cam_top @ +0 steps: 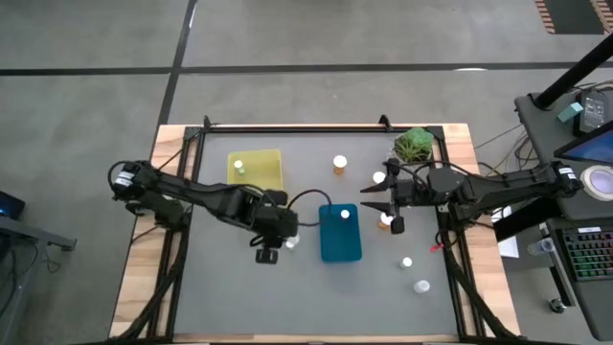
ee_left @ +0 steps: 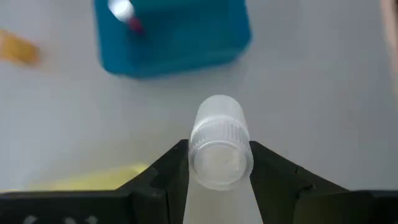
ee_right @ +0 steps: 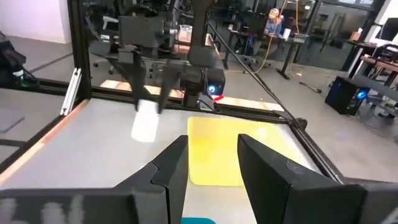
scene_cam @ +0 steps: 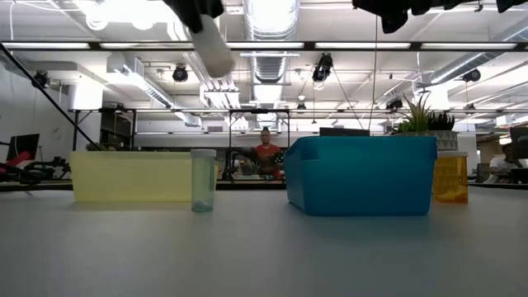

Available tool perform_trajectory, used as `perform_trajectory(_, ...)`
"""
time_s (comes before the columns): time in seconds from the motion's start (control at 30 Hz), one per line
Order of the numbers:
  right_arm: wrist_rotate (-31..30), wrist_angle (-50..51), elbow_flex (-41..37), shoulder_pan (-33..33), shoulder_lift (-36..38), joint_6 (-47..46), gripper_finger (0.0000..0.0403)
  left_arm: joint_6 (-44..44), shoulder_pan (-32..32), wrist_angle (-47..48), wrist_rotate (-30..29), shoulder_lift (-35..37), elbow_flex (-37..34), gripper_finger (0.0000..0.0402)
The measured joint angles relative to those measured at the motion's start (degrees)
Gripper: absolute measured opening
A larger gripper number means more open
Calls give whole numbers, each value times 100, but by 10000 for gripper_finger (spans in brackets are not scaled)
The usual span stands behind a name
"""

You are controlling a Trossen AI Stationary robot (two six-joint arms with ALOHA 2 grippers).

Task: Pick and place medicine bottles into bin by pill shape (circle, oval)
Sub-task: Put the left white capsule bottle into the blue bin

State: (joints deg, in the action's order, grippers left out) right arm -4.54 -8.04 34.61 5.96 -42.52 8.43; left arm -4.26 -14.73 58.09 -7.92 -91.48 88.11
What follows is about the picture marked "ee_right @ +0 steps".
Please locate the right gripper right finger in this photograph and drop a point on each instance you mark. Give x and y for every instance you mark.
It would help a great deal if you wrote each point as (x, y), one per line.
(280, 193)

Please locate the black computer monitor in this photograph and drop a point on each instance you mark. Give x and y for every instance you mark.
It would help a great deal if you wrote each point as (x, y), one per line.
(390, 29)

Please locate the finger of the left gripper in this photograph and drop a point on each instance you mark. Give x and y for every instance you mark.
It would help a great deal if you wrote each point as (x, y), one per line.
(139, 77)
(168, 84)

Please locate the black computer tower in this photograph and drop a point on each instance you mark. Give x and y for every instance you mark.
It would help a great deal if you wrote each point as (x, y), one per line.
(342, 96)

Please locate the person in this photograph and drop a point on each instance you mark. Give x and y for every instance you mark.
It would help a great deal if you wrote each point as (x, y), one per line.
(273, 23)

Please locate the white corner bracket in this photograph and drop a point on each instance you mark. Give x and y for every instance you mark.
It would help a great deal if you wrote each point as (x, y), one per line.
(71, 93)

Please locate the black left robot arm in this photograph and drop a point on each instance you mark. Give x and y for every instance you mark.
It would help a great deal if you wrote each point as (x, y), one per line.
(202, 31)

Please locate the black equipment bag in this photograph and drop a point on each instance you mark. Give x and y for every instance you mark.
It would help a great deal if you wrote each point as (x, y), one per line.
(9, 62)

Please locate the teal plastic bin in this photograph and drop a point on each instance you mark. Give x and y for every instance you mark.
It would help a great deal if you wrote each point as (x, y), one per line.
(199, 221)

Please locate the wooden desk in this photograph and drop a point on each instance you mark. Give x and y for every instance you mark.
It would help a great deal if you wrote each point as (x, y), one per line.
(382, 65)

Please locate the black office desk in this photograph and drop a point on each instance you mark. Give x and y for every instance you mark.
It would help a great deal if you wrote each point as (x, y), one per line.
(289, 56)

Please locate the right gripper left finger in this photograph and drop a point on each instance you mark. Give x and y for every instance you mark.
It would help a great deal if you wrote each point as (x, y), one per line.
(174, 174)

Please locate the red clip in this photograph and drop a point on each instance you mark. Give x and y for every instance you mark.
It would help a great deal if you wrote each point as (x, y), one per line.
(218, 98)

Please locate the black frame corner clamp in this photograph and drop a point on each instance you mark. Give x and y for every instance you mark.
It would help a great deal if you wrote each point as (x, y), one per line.
(300, 124)

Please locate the thin black brace rod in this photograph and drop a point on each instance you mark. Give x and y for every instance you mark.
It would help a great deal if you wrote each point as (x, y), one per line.
(248, 70)

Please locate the yellow translucent plastic bin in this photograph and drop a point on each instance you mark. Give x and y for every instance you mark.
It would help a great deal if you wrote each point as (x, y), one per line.
(214, 149)

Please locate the white pill bottle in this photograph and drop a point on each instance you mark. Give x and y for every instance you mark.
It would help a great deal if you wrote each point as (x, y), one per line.
(144, 124)

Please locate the white cup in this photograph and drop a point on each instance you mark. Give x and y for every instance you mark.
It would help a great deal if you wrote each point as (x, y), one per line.
(286, 33)

